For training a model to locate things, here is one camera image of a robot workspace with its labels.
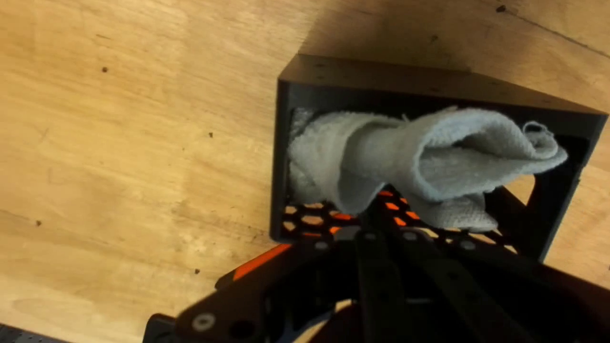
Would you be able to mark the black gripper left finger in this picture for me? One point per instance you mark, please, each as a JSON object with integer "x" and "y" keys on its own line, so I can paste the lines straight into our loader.
{"x": 254, "y": 283}

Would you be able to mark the black perforated box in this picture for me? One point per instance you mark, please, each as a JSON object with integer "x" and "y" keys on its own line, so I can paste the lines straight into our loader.
{"x": 412, "y": 79}

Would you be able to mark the white terry towel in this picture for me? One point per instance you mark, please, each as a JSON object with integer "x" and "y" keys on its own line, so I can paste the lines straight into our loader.
{"x": 445, "y": 159}

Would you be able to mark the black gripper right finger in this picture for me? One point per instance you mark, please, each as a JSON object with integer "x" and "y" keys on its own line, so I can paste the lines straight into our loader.
{"x": 507, "y": 287}

